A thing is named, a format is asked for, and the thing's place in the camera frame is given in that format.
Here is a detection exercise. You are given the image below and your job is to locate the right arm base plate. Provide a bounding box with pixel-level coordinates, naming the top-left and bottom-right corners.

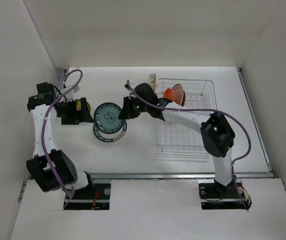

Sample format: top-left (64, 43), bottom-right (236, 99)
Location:
top-left (198, 180), bottom-right (253, 210)

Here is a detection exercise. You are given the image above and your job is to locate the beige cutlery holder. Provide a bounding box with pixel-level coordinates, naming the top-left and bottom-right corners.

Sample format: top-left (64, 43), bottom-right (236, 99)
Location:
top-left (147, 73), bottom-right (157, 91)

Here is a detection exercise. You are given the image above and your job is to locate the dark green plate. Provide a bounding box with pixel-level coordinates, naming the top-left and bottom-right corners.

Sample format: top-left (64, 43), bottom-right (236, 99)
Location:
top-left (93, 102), bottom-right (125, 134)

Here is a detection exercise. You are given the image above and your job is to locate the white plate red pattern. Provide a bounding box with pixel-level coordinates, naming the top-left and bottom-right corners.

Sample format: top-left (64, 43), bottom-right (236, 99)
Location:
top-left (171, 83), bottom-right (184, 105)

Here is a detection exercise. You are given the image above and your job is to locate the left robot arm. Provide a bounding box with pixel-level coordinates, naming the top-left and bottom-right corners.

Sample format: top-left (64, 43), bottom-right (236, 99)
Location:
top-left (26, 82), bottom-right (95, 199)

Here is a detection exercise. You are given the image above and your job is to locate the yellow brown patterned plate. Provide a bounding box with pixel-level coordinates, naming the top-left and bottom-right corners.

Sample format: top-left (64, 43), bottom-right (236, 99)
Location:
top-left (75, 99), bottom-right (91, 112)

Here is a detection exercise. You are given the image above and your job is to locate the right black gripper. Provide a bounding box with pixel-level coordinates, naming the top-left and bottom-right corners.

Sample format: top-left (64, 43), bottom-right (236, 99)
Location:
top-left (118, 95), bottom-right (150, 119)

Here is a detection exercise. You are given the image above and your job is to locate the white plate grey rim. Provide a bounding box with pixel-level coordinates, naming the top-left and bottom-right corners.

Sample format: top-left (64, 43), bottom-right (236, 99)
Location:
top-left (92, 121), bottom-right (128, 143)

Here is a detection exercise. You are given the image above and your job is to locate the orange plate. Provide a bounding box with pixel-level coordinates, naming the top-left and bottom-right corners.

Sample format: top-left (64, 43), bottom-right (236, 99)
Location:
top-left (162, 88), bottom-right (174, 101)

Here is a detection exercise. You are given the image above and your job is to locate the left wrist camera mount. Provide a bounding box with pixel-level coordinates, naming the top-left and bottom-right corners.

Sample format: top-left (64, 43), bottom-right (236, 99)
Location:
top-left (59, 84), bottom-right (81, 102)

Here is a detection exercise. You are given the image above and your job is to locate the white wire dish rack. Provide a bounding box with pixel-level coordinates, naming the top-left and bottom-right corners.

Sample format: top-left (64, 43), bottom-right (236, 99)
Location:
top-left (155, 78), bottom-right (217, 154)

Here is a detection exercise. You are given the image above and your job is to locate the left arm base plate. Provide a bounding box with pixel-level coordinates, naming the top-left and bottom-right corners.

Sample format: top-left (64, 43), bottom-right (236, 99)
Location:
top-left (63, 180), bottom-right (111, 211)

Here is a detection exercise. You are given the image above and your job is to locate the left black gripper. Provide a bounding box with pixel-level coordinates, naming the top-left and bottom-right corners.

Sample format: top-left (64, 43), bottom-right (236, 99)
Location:
top-left (57, 97), bottom-right (94, 125)

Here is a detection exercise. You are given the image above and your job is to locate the olive brown plate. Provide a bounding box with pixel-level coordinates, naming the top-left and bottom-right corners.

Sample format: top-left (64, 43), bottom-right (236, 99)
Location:
top-left (181, 91), bottom-right (187, 107)

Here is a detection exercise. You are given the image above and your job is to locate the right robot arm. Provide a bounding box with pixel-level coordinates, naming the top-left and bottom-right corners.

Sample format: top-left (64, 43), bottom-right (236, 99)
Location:
top-left (118, 81), bottom-right (236, 197)

